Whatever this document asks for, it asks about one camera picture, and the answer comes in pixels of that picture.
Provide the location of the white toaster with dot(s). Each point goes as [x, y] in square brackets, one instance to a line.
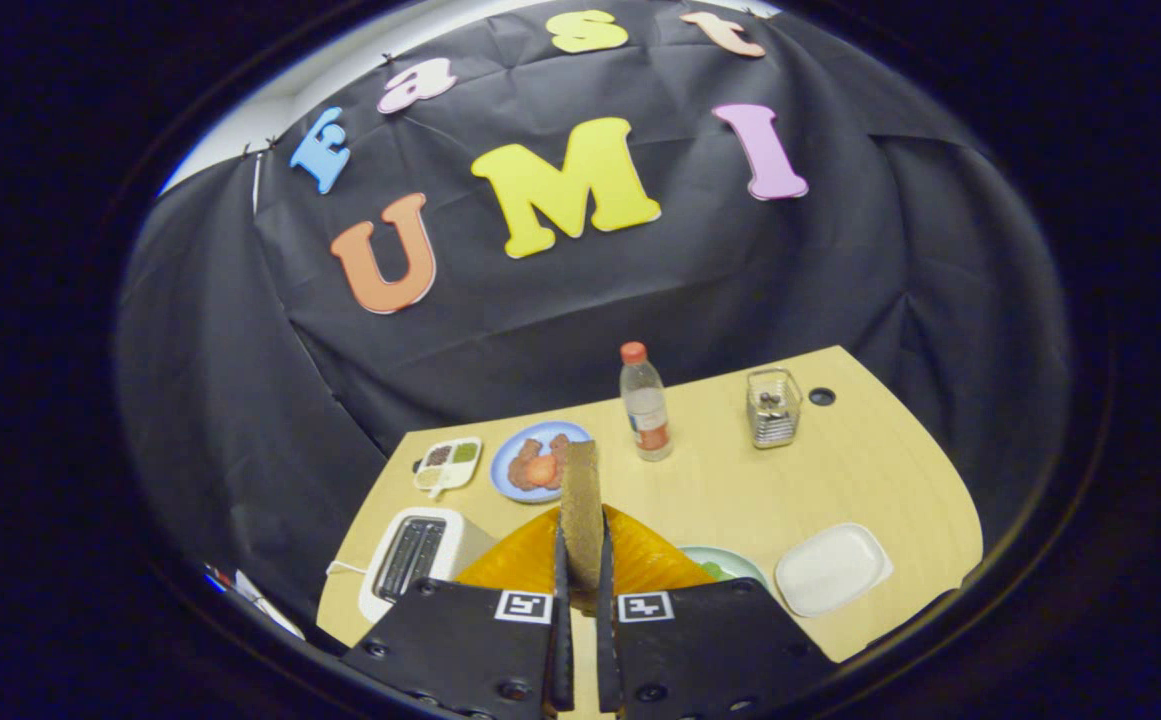
[450, 535]

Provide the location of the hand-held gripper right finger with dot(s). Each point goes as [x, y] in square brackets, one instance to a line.
[710, 650]

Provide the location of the green lettuce leaf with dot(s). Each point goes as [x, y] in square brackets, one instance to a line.
[712, 570]

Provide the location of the white divided sauce dish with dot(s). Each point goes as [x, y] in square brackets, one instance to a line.
[448, 466]

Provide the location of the blue round plate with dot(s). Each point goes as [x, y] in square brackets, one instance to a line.
[505, 470]

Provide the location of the orange round food piece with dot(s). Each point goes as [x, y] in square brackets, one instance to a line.
[541, 470]

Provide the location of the clear bottle red cap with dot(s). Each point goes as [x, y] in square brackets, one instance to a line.
[646, 410]

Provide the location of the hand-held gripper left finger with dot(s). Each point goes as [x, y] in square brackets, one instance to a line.
[480, 650]

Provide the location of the pale green round plate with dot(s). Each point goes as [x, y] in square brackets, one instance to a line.
[740, 565]

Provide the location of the white square plate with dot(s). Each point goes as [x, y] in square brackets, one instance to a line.
[830, 570]

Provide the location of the brown toast slice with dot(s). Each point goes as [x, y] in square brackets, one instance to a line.
[582, 520]

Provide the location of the blue and white clutter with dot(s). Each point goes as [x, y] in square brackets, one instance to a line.
[260, 605]

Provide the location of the brown meat piece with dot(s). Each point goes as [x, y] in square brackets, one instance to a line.
[558, 455]
[520, 470]

